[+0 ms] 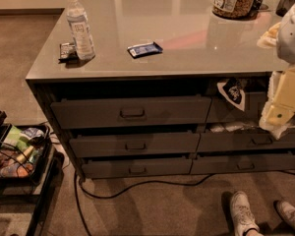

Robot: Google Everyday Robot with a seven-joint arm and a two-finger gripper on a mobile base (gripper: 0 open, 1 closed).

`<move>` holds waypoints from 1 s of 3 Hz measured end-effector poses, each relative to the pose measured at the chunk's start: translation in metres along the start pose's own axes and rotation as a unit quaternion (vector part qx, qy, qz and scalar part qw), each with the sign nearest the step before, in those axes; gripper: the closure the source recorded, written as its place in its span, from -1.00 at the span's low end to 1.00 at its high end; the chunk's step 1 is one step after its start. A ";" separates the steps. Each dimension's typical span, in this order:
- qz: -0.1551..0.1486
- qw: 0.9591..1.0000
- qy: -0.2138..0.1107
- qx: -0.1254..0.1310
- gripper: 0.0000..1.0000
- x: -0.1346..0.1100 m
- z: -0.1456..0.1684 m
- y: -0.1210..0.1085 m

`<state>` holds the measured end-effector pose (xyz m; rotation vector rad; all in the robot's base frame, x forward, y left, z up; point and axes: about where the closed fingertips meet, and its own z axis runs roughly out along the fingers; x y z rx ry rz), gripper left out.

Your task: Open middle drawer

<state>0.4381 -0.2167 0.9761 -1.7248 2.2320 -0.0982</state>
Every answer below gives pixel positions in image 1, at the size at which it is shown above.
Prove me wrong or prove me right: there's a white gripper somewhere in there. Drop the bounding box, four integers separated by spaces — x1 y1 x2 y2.
259 65 295 131

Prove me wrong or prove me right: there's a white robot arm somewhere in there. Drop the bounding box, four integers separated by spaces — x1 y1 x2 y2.
257 3 295 131

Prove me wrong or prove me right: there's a grey drawer cabinet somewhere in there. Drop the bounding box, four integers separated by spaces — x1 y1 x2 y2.
27 0 295 178

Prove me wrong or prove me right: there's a large popcorn kernel jar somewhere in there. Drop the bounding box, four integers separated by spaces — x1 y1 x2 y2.
212 0 254 19

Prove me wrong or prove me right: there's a right white sneaker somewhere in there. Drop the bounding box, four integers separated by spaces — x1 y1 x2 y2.
275 201 295 231

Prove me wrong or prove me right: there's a white sneaker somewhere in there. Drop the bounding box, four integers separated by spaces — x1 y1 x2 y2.
230 191 260 236
275 201 295 231

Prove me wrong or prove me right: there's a left white sneaker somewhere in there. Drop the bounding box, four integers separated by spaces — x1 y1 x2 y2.
230 191 260 236

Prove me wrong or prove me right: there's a blue snack packet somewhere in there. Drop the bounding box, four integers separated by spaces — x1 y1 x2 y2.
127 42 163 59

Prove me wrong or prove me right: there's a clear plastic water bottle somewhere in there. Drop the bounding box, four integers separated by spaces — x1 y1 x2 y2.
66 0 95 61

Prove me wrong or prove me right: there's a green snack bag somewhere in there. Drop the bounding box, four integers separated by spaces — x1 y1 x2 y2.
2 126 45 151

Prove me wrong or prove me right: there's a black power cable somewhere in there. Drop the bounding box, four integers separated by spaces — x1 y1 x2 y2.
73 169 295 236

